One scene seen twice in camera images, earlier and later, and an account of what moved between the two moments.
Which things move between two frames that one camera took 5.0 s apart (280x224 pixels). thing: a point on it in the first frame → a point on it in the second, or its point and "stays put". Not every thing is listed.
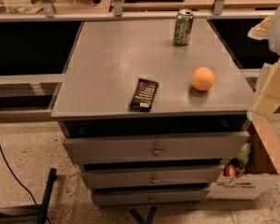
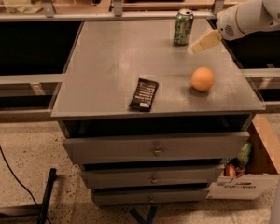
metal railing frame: x=118 y=13 stays put
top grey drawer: x=92 y=147 stays put
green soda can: x=183 y=26 stays put
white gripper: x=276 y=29 → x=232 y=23
